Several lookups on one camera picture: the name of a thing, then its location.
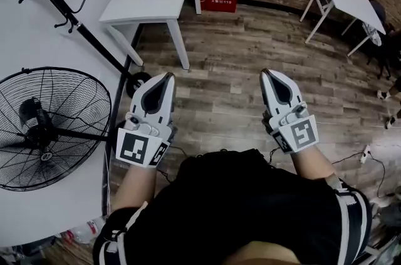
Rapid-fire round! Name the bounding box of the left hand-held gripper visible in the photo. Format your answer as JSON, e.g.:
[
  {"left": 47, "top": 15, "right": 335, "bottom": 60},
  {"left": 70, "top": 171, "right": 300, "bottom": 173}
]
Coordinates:
[{"left": 115, "top": 71, "right": 176, "bottom": 169}]

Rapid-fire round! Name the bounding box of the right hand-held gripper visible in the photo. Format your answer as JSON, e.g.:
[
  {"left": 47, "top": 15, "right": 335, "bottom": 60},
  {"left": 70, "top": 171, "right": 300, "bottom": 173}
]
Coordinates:
[{"left": 259, "top": 68, "right": 320, "bottom": 154}]

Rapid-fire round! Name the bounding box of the person's right forearm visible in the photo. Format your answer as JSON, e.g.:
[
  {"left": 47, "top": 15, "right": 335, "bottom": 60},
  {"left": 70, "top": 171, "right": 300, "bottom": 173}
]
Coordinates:
[{"left": 289, "top": 143, "right": 338, "bottom": 180}]

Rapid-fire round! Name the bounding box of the person's left forearm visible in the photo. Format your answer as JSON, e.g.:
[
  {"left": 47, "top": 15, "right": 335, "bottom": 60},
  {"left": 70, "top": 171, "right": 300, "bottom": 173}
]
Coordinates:
[{"left": 111, "top": 160, "right": 157, "bottom": 212}]

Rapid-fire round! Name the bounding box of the black coat rack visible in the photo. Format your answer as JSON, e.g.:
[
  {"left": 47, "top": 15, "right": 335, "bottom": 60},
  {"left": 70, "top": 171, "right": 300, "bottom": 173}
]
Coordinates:
[{"left": 0, "top": 0, "right": 152, "bottom": 99}]

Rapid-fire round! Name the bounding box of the white table with grommet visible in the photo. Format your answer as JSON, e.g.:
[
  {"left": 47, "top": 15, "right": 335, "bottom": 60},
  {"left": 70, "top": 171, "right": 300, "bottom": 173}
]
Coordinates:
[{"left": 99, "top": 0, "right": 201, "bottom": 72}]

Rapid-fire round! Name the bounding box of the white power strip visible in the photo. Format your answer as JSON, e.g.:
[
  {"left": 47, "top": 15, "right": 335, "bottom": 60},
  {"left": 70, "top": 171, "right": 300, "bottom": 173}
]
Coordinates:
[{"left": 360, "top": 144, "right": 372, "bottom": 164}]

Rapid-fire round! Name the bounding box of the black chair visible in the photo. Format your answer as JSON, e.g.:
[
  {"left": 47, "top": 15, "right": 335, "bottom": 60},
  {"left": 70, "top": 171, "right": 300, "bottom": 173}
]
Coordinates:
[{"left": 365, "top": 0, "right": 401, "bottom": 80}]

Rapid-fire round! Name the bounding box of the patterned cloth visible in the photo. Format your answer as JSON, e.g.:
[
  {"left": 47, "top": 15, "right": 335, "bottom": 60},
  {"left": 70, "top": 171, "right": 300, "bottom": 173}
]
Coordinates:
[{"left": 362, "top": 22, "right": 383, "bottom": 47}]

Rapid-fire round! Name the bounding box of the black floor fan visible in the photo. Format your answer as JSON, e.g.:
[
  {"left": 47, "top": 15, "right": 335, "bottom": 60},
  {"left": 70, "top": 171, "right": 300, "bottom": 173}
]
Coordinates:
[{"left": 0, "top": 66, "right": 113, "bottom": 192}]

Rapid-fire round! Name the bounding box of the black shirt with white stripes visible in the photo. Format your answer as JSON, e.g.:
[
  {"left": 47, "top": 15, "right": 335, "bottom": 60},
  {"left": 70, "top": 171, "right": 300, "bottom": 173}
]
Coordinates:
[{"left": 93, "top": 149, "right": 373, "bottom": 265}]

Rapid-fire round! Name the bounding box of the clear plastic bottle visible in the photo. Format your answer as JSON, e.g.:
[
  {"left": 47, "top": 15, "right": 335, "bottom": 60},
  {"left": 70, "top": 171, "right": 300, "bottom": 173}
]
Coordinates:
[{"left": 66, "top": 216, "right": 106, "bottom": 245}]

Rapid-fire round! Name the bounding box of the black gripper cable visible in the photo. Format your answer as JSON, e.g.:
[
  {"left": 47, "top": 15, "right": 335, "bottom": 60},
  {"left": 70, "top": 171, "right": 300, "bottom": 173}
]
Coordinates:
[{"left": 266, "top": 146, "right": 283, "bottom": 165}]

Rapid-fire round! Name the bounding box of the black floor cable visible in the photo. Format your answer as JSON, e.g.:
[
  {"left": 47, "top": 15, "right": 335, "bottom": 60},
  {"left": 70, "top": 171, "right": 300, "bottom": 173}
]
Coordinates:
[{"left": 331, "top": 150, "right": 396, "bottom": 199}]

